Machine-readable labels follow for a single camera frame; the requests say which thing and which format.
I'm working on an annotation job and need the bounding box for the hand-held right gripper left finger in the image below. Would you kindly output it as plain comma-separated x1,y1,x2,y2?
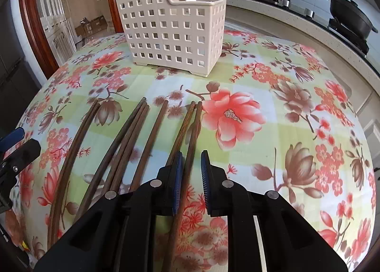
35,151,183,272

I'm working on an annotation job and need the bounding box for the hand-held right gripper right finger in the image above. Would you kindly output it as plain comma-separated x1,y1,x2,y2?
201,150,348,272

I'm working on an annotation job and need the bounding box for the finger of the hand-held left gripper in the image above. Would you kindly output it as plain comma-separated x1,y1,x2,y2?
0,127,26,154
0,138,41,193

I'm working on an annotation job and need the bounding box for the brown wooden chopstick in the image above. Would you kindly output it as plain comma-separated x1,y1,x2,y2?
162,100,203,272

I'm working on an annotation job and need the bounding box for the row of wooden chopsticks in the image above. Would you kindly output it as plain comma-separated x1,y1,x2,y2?
47,97,197,261

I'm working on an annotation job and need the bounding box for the white perforated plastic basket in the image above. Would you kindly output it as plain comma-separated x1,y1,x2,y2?
112,0,228,76

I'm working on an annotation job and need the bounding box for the dark grey cabinet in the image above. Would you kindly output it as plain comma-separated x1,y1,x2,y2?
0,31,39,130

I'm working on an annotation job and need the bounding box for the floral tablecloth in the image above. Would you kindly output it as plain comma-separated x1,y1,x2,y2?
12,29,377,272

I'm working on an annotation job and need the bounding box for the cardboard box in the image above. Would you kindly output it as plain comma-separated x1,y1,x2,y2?
90,16,109,33
74,18,92,37

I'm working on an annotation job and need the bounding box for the white panelled cabinet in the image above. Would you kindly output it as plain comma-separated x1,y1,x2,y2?
33,0,78,59

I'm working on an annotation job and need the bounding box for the black gas stove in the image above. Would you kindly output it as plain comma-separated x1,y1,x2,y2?
228,0,371,56

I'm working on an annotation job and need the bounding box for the black lidded pot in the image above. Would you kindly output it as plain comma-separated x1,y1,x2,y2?
324,0,379,38

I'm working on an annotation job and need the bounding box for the red-brown wooden door frame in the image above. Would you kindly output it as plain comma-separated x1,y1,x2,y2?
18,0,60,73

